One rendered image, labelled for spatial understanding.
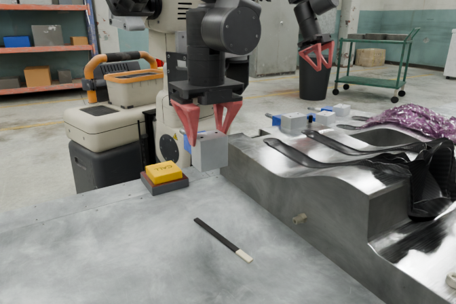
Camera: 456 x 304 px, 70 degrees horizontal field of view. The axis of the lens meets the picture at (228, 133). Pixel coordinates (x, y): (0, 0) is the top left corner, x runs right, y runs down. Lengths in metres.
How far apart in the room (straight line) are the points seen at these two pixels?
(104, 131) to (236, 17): 0.87
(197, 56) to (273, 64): 6.26
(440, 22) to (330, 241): 8.38
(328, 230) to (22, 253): 0.46
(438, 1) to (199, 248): 8.57
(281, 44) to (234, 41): 6.38
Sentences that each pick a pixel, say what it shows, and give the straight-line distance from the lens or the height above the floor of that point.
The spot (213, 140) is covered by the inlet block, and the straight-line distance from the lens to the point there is 0.51.
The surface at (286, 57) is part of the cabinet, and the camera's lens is 6.89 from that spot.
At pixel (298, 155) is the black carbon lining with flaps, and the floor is 0.88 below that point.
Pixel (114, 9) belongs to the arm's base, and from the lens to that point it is 0.90.
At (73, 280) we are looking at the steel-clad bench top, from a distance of 0.53.
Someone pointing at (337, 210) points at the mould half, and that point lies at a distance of 0.48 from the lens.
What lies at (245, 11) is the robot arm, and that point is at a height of 1.14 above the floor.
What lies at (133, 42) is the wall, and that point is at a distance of 6.06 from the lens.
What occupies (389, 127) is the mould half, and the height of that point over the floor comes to 0.90.
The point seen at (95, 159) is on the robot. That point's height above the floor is 0.67.
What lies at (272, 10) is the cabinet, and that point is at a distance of 6.62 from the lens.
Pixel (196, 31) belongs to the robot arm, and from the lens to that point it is 0.47.
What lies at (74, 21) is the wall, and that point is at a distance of 5.92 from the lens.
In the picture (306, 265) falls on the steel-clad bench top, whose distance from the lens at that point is 0.52.
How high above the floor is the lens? 1.14
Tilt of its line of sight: 20 degrees down
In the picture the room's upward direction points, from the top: straight up
